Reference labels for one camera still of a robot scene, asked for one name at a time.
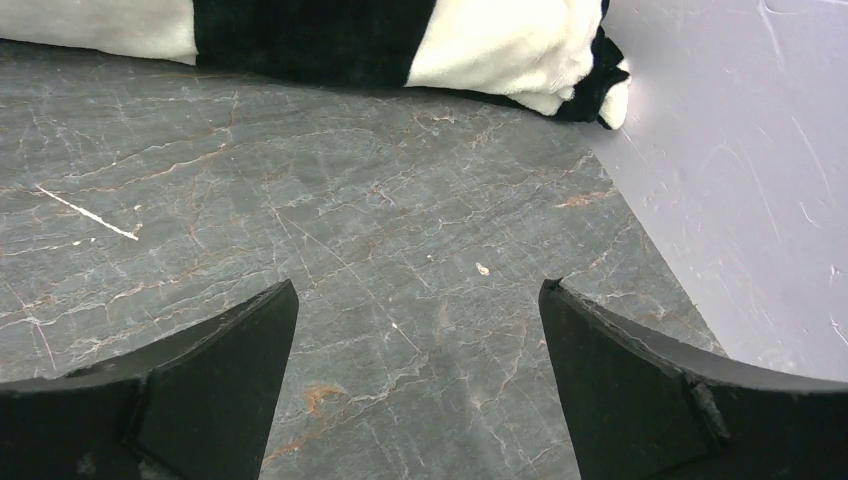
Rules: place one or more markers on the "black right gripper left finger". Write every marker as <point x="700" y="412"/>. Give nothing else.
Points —
<point x="197" y="404"/>

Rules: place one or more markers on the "black white checkered pillow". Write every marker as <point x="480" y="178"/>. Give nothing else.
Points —
<point x="550" y="56"/>

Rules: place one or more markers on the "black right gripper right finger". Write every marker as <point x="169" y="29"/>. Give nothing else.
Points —
<point x="642" y="405"/>

